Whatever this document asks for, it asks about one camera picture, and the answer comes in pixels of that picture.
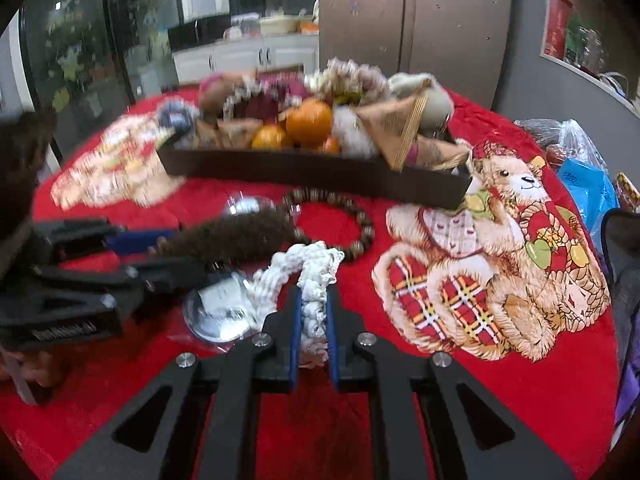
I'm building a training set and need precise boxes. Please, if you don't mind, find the pink cream knitted scrunchie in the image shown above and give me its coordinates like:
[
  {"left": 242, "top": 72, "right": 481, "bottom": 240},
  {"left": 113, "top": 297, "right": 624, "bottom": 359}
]
[{"left": 304, "top": 58, "right": 392, "bottom": 106}]

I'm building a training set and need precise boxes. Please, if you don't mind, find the silver double door refrigerator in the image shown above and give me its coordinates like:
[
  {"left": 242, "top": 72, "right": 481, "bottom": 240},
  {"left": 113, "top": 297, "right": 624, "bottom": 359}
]
[{"left": 319, "top": 0, "right": 512, "bottom": 107}]

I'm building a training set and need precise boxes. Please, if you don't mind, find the upper orange mandarin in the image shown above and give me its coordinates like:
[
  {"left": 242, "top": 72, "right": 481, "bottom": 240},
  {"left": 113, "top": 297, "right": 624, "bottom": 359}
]
[{"left": 285, "top": 99, "right": 333, "bottom": 146}]

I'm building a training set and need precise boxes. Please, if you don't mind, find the lower orange mandarin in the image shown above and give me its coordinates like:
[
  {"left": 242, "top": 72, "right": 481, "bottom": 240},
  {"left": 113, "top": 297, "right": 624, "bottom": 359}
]
[{"left": 250, "top": 125, "right": 293, "bottom": 151}]

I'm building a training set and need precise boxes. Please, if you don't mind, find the clear plastic bag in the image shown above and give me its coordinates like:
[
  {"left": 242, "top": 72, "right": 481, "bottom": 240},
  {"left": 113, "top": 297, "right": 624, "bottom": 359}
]
[{"left": 514, "top": 119, "right": 608, "bottom": 174}]

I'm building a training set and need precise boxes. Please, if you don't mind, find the bagged anime badge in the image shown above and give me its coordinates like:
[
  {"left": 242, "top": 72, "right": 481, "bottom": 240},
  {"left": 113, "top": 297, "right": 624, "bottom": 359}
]
[{"left": 221, "top": 192, "right": 302, "bottom": 223}]

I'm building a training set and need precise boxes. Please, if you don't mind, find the black rectangular tray box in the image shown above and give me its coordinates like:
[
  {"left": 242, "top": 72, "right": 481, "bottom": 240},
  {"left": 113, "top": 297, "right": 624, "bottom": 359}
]
[{"left": 157, "top": 134, "right": 472, "bottom": 209}]

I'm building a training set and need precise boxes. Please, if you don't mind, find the glass sliding door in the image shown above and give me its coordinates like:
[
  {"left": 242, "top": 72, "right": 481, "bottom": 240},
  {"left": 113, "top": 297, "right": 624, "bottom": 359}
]
[{"left": 18, "top": 0, "right": 180, "bottom": 159}]

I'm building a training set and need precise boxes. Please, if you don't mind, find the black microwave oven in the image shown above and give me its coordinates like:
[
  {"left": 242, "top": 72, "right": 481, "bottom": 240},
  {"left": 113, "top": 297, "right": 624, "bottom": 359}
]
[{"left": 168, "top": 14, "right": 231, "bottom": 52}]

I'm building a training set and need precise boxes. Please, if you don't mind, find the blue plastic bag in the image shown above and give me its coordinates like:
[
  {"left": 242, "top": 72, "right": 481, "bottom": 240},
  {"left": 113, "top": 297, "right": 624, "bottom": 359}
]
[{"left": 558, "top": 158, "right": 618, "bottom": 256}]

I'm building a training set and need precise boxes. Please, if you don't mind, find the white wall shelf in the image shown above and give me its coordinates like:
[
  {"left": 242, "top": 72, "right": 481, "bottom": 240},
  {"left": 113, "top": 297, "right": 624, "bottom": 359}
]
[{"left": 540, "top": 0, "right": 639, "bottom": 116}]

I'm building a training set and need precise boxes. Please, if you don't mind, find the cream plastic basin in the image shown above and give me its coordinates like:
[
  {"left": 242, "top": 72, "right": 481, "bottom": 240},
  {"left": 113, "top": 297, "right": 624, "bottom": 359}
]
[{"left": 259, "top": 14, "right": 300, "bottom": 36}]

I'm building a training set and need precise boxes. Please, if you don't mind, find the brown fuzzy scrunchie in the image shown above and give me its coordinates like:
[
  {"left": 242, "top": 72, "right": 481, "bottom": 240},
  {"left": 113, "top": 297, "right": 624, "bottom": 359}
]
[{"left": 148, "top": 208, "right": 299, "bottom": 264}]

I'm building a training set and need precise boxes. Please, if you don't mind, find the orange mandarin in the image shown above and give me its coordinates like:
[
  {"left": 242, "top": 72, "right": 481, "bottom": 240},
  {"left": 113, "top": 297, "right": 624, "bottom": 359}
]
[
  {"left": 250, "top": 125, "right": 293, "bottom": 151},
  {"left": 285, "top": 99, "right": 333, "bottom": 146}
]

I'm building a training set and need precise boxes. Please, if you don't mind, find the white plush bear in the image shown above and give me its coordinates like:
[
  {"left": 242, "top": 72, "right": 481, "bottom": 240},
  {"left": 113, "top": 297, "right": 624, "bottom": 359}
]
[{"left": 388, "top": 73, "right": 454, "bottom": 138}]

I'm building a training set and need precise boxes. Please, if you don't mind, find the red teddy bear blanket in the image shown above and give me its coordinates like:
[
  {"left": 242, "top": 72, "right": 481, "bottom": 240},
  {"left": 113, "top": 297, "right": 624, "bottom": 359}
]
[{"left": 1, "top": 94, "right": 618, "bottom": 479}]

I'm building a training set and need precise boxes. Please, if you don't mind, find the white kitchen cabinet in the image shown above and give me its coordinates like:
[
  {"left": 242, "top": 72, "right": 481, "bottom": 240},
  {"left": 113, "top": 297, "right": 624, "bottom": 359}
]
[{"left": 172, "top": 34, "right": 320, "bottom": 84}]

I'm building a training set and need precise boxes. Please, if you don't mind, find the blue white knitted scrunchie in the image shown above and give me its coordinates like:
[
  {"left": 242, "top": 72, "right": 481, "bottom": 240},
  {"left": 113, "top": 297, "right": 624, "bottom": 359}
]
[{"left": 156, "top": 99, "right": 200, "bottom": 134}]

